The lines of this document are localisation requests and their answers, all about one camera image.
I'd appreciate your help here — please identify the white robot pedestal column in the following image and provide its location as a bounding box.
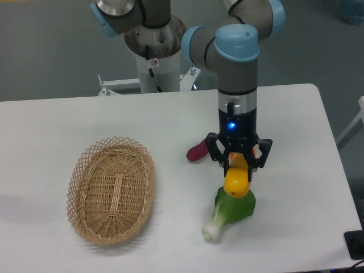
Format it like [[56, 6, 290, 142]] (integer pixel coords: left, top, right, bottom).
[[124, 15, 188, 93]]

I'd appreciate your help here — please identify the blue water jug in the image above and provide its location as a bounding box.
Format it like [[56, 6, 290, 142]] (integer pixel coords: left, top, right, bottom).
[[337, 0, 363, 27]]

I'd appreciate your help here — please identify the green bok choy toy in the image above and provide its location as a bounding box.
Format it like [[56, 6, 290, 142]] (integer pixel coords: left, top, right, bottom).
[[201, 187, 256, 241]]

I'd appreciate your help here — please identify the white metal base frame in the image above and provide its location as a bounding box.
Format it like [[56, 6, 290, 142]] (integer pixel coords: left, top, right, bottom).
[[98, 67, 201, 96]]

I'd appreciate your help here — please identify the oval woven wicker basket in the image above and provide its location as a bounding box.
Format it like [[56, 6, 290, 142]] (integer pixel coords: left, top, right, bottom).
[[67, 136, 155, 245]]

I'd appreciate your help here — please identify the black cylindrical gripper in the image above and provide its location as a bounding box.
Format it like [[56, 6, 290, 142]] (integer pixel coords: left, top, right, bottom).
[[205, 109, 272, 182]]

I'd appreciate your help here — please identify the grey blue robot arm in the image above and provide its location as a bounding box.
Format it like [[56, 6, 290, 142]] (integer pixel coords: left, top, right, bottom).
[[90, 1, 286, 175]]

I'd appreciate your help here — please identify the black device at table edge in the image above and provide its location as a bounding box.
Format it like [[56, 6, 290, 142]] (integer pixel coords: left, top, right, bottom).
[[344, 230, 363, 260]]

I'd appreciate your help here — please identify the white frame at right edge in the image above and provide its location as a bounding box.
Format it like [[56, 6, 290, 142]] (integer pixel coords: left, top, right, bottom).
[[336, 96, 363, 150]]

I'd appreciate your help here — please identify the purple sweet potato toy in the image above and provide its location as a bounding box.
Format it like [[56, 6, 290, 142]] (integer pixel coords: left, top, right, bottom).
[[186, 139, 209, 162]]

